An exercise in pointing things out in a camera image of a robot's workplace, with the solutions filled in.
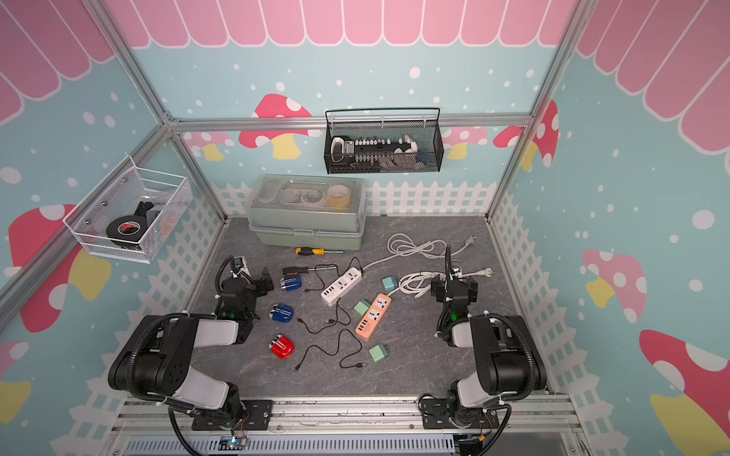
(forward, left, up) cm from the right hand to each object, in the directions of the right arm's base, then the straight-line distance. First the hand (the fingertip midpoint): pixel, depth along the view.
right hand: (454, 275), depth 93 cm
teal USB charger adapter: (0, +21, -5) cm, 22 cm away
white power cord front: (+1, +12, -7) cm, 14 cm away
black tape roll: (-3, +87, +28) cm, 92 cm away
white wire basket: (+1, +89, +29) cm, 93 cm away
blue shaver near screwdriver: (0, +56, -4) cm, 56 cm away
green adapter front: (-23, +26, -6) cm, 35 cm away
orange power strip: (-15, +29, -4) cm, 33 cm away
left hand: (+1, +66, +1) cm, 66 cm away
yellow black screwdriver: (+14, +53, -4) cm, 55 cm away
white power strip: (-1, +38, -5) cm, 39 cm away
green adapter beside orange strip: (-9, +31, -5) cm, 33 cm away
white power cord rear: (+18, +15, -6) cm, 24 cm away
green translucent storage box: (+25, +58, +6) cm, 64 cm away
